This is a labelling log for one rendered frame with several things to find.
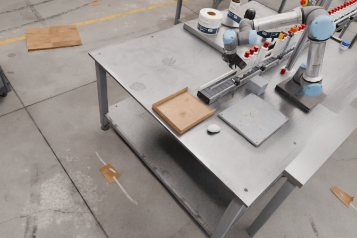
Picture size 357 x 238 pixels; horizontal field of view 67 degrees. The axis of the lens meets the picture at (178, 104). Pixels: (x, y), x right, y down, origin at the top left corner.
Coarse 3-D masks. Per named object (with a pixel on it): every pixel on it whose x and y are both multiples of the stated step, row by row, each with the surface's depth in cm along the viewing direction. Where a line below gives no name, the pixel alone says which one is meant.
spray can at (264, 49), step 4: (264, 44) 196; (268, 44) 195; (264, 48) 197; (260, 52) 200; (264, 52) 198; (260, 56) 201; (264, 56) 201; (256, 60) 206; (260, 60) 203; (260, 64) 206
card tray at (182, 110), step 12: (168, 96) 172; (180, 96) 179; (192, 96) 180; (156, 108) 164; (168, 108) 169; (180, 108) 171; (192, 108) 172; (204, 108) 174; (168, 120) 159; (180, 120) 163; (192, 120) 165; (180, 132) 155
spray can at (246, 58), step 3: (246, 51) 183; (246, 54) 182; (249, 54) 182; (243, 57) 184; (246, 57) 184; (249, 57) 186; (243, 60) 185; (246, 60) 184; (246, 63) 186; (237, 69) 193; (240, 69) 190; (243, 69) 189; (237, 72) 193; (240, 75) 193
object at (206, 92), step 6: (306, 42) 248; (270, 54) 224; (270, 60) 218; (234, 72) 199; (252, 72) 202; (234, 78) 194; (240, 78) 195; (222, 84) 186; (228, 84) 187; (204, 90) 179; (210, 90) 180; (216, 90) 181; (222, 90) 182; (210, 96) 176
